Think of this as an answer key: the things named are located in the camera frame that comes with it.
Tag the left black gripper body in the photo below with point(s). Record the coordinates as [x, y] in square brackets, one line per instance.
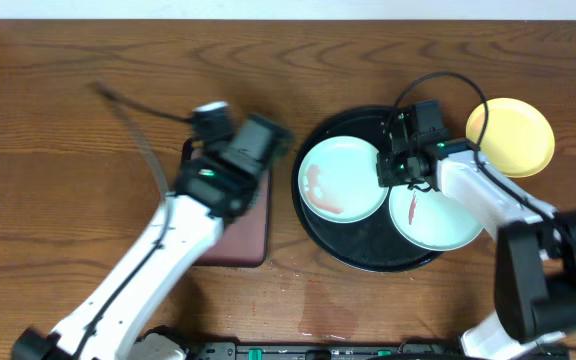
[266, 132]

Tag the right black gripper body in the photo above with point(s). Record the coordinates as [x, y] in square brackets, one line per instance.
[397, 169]

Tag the light green plate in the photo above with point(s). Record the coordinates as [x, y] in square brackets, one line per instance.
[431, 220]

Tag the light blue plate top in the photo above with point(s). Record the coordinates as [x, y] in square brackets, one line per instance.
[337, 180]

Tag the yellow plate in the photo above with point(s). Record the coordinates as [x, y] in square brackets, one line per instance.
[519, 140]

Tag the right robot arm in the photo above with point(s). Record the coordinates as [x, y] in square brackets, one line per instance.
[535, 276]

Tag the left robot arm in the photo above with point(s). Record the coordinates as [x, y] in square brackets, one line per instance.
[211, 191]

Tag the round black tray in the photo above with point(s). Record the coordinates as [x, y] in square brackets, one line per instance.
[372, 244]

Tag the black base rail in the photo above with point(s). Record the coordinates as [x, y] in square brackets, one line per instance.
[164, 343]

